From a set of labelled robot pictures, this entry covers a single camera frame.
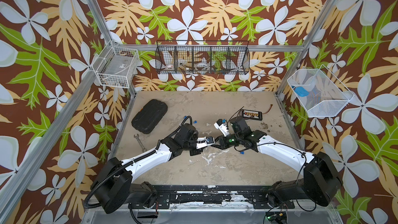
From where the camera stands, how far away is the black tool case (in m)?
0.97

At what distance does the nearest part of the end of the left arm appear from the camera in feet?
2.01

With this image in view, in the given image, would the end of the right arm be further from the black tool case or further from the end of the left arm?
the black tool case

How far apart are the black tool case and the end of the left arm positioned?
0.35 metres
